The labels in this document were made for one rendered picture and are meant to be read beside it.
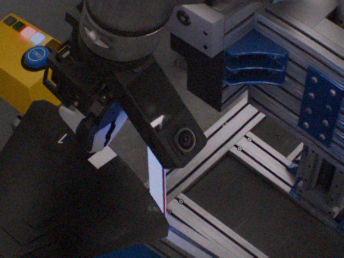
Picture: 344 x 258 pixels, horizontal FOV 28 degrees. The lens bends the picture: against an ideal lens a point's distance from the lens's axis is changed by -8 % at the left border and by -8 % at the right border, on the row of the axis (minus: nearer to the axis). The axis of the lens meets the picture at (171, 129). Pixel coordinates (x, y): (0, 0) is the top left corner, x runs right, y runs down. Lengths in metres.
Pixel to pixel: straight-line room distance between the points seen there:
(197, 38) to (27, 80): 0.37
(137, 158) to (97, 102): 1.61
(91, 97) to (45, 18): 1.14
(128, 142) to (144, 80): 1.67
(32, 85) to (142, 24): 0.51
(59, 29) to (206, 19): 0.71
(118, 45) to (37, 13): 1.19
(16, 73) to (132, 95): 0.45
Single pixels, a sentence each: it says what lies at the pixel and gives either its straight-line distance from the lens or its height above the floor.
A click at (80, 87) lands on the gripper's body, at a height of 1.34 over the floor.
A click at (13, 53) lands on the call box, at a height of 1.07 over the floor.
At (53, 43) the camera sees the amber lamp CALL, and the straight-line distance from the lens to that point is 1.09.
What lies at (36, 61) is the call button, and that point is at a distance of 1.07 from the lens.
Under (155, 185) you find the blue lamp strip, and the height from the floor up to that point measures 0.99.
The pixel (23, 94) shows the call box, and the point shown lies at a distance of 1.08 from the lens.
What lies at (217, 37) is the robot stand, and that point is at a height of 0.95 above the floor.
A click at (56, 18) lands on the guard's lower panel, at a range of 1.84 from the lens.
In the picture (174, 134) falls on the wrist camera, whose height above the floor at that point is 1.31.
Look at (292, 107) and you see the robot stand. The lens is 1.43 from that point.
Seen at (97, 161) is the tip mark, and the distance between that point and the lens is 0.82.
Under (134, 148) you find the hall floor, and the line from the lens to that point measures 2.30.
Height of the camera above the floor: 1.83
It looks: 51 degrees down
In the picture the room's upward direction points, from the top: straight up
